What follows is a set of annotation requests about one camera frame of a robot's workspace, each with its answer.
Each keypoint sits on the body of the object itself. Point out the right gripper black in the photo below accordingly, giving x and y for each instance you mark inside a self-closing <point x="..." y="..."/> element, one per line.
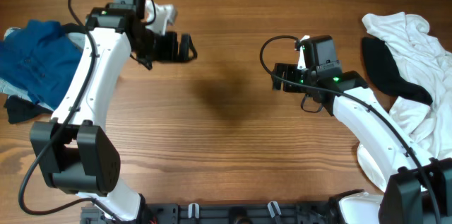
<point x="290" y="70"/>

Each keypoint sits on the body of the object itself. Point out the white crumpled shirt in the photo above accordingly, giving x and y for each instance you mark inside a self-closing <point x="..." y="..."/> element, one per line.
<point x="403" y="60"/>

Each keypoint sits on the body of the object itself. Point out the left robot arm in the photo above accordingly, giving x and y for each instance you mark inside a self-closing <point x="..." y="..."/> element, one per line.
<point x="72" y="150"/>

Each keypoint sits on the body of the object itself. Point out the black garment right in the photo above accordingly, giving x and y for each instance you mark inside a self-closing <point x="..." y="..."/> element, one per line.
<point x="383" y="72"/>

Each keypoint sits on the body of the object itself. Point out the light blue folded jeans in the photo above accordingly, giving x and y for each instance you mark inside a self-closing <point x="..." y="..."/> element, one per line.
<point x="78" y="39"/>

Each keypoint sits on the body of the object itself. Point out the black folded garment left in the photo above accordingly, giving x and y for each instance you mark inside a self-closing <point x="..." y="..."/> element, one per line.
<point x="20" y="110"/>

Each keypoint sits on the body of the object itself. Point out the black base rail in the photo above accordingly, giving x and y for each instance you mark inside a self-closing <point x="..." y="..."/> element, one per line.
<point x="212" y="213"/>

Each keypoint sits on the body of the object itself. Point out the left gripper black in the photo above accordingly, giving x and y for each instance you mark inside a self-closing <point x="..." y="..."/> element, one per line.
<point x="168" y="54"/>

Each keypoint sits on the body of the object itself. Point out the blue polo shirt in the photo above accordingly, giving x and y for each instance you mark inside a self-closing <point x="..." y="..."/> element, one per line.
<point x="40" y="59"/>

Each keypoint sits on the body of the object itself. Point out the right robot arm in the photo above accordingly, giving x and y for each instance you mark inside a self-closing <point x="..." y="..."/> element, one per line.
<point x="418" y="186"/>

